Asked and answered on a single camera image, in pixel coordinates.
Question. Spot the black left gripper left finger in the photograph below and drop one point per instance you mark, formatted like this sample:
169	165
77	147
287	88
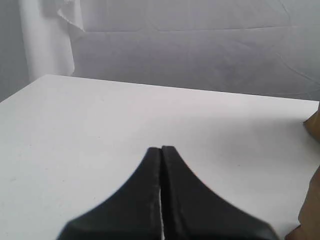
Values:
131	213

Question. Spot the brown paper grocery bag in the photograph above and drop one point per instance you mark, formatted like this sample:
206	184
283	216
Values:
309	215

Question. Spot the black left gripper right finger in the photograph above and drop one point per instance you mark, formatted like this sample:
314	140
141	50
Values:
191	211

